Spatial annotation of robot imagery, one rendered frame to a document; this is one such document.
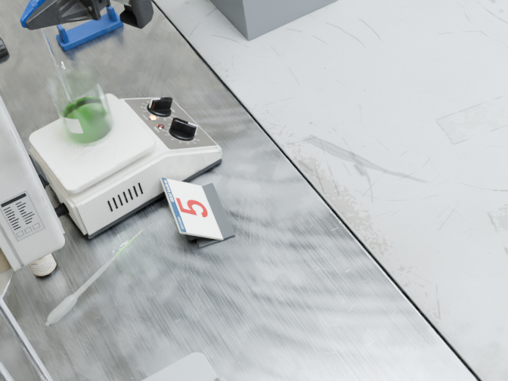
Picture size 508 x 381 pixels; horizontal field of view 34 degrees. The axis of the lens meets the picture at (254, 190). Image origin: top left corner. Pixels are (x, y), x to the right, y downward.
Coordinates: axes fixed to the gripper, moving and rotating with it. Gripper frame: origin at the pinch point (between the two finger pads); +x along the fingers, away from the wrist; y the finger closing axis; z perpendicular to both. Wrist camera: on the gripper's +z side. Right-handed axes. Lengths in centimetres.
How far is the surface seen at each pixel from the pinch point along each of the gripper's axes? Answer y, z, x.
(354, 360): 41.0, -25.9, 8.0
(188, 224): 16.9, -22.8, 3.9
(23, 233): 34.2, 16.9, 30.7
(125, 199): 8.1, -22.3, 4.6
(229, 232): 20.1, -25.6, 0.9
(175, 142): 9.3, -20.2, -4.2
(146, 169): 9.3, -19.7, 1.3
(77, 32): -22.1, -25.1, -19.0
